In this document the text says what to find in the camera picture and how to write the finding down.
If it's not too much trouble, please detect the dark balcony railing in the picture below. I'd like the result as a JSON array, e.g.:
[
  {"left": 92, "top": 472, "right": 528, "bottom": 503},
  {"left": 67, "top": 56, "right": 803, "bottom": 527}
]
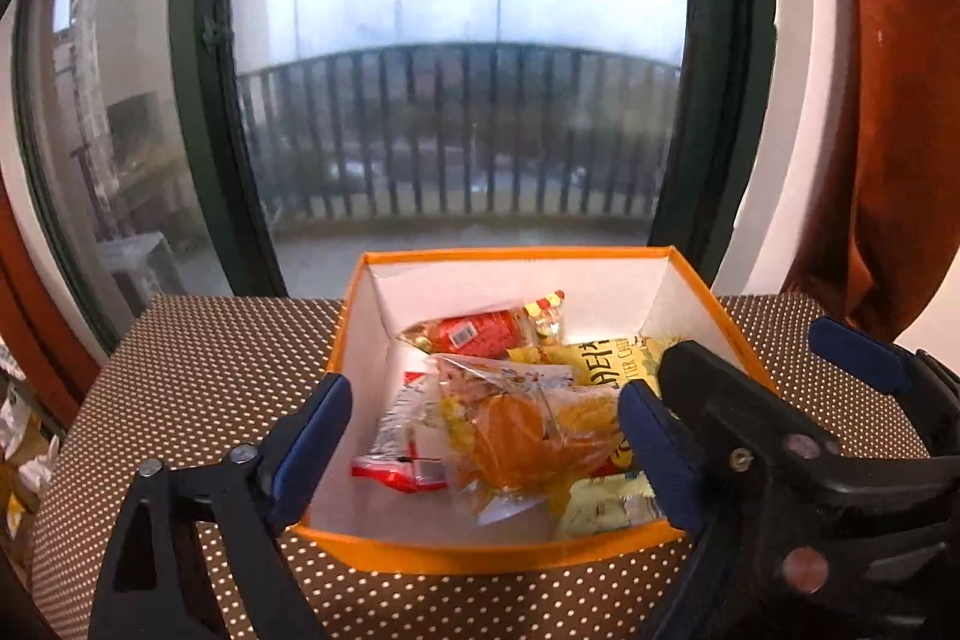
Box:
[{"left": 236, "top": 40, "right": 680, "bottom": 221}]

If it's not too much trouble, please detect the orange cardboard box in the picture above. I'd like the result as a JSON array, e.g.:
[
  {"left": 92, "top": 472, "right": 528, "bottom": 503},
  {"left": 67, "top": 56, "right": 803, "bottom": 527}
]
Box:
[{"left": 291, "top": 245, "right": 777, "bottom": 577}]

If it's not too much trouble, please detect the white plastic stool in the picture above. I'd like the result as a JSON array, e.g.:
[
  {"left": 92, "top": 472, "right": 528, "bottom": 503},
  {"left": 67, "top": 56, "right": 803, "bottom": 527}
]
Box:
[{"left": 97, "top": 231, "right": 188, "bottom": 304}]

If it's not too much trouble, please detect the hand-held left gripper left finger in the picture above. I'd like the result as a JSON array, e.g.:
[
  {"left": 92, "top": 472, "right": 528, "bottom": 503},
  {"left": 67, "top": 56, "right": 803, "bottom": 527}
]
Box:
[{"left": 88, "top": 372, "right": 353, "bottom": 640}]

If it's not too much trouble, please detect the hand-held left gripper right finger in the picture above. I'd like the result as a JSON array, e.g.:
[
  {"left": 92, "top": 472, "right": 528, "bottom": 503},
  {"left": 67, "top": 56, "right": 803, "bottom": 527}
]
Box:
[{"left": 617, "top": 380, "right": 734, "bottom": 640}]

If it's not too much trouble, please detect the dark green window frame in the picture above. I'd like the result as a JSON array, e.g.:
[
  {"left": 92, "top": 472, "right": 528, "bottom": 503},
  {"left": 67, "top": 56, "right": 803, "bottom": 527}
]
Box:
[{"left": 15, "top": 0, "right": 781, "bottom": 348}]

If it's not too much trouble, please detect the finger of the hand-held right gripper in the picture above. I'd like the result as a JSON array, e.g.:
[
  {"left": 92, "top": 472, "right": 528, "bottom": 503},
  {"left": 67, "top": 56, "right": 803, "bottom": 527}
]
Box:
[
  {"left": 808, "top": 317, "right": 960, "bottom": 461},
  {"left": 658, "top": 340, "right": 845, "bottom": 487}
]

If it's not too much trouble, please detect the small red snack packet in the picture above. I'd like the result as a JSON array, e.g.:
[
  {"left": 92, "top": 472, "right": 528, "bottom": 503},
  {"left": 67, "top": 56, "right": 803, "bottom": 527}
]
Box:
[{"left": 403, "top": 304, "right": 539, "bottom": 357}]

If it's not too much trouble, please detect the yellow chips bag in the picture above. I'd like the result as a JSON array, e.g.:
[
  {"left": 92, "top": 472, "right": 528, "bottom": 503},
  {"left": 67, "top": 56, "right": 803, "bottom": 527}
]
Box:
[{"left": 508, "top": 335, "right": 676, "bottom": 483}]

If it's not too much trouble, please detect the pale apartment building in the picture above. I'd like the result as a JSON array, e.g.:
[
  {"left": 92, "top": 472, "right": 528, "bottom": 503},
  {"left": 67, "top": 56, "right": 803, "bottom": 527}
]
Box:
[{"left": 52, "top": 0, "right": 113, "bottom": 236}]

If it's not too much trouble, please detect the rust orange curtain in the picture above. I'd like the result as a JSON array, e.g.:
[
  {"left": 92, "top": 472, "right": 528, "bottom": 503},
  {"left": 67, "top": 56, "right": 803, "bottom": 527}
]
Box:
[
  {"left": 784, "top": 0, "right": 960, "bottom": 348},
  {"left": 0, "top": 175, "right": 113, "bottom": 401}
]

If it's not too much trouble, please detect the orange bread packet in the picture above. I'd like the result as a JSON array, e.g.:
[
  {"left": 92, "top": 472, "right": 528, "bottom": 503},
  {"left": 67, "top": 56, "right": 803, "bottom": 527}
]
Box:
[{"left": 435, "top": 353, "right": 625, "bottom": 525}]

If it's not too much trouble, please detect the red and clear snack packet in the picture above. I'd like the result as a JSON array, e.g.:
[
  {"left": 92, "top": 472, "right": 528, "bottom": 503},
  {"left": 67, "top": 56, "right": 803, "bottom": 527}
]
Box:
[{"left": 351, "top": 372, "right": 451, "bottom": 496}]

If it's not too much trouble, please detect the brown polka dot tablecloth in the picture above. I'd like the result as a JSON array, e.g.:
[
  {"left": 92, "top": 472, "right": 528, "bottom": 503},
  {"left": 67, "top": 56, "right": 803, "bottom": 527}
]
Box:
[{"left": 30, "top": 291, "right": 960, "bottom": 640}]

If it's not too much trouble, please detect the pale yellow snack packet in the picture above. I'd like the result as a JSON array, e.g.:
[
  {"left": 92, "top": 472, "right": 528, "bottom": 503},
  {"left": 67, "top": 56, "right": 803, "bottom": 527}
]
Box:
[{"left": 556, "top": 471, "right": 667, "bottom": 540}]

